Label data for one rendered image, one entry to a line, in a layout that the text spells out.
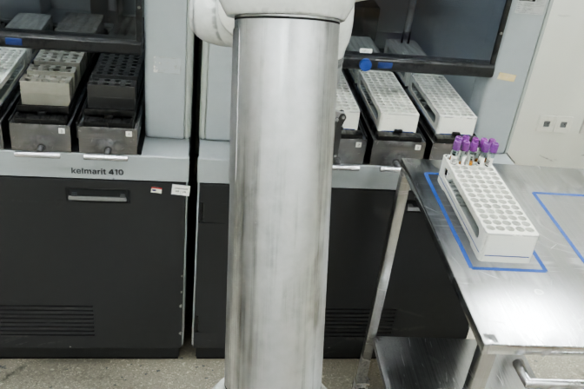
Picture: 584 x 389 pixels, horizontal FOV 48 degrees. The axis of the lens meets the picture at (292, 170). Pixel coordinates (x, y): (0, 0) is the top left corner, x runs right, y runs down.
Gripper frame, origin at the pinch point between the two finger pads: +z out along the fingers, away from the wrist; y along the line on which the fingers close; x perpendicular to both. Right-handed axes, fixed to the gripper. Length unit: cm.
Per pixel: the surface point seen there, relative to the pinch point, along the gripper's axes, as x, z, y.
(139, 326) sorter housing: -24, 66, 37
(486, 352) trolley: 46, 4, -23
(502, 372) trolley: 2, 57, -59
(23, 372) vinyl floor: -24, 85, 70
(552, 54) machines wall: -144, 20, -130
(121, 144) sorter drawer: -24.6, 8.7, 40.1
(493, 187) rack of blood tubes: 8.0, -3.0, -37.4
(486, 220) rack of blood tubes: 20.6, -3.3, -31.1
